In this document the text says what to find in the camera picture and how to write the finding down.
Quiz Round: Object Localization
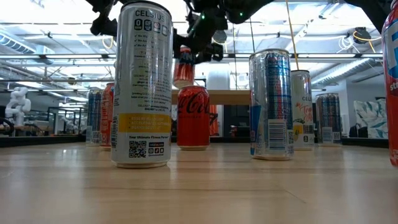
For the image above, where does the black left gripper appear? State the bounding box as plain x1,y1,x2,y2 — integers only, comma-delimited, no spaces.
90,15,118,37

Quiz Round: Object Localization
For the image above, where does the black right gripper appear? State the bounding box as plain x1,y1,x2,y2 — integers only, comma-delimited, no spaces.
172,0,229,64

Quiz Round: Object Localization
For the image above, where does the red Fanta soda can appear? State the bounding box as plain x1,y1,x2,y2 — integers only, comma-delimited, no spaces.
172,45,197,89
381,6,398,167

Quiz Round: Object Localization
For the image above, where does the red Coca-Cola can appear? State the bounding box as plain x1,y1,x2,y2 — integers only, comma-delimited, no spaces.
176,85,211,151

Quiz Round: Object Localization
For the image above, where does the white Celsius can yellow band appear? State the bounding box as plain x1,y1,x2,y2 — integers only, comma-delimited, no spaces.
110,0,174,169

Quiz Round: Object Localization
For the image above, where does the orange cloth panel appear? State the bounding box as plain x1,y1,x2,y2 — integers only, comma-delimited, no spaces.
209,105,220,137

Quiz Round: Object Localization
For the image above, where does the silver blue energy drink can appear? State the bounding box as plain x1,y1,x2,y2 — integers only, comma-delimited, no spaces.
248,48,295,161
315,92,343,147
85,89,103,147

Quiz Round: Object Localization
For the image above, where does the white Celsius can tropical print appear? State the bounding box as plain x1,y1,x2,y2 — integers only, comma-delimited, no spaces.
290,69,315,151

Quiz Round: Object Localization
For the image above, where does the black office chair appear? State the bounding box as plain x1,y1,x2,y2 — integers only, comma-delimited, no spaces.
349,123,370,139

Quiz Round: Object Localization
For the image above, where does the white teal leaf-print cloth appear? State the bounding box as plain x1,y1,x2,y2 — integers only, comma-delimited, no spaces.
353,98,389,139

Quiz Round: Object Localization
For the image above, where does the black ceiling cable reel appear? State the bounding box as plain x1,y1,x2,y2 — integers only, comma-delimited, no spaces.
212,29,229,45
353,26,373,45

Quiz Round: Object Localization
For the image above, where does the grey ventilation duct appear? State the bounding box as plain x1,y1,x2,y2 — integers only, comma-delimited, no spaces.
0,30,57,57

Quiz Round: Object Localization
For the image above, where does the yellow cable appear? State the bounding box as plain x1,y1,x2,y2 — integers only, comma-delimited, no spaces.
285,0,301,71

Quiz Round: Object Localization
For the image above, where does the black aluminium table frame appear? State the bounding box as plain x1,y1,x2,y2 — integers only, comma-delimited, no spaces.
0,133,389,149

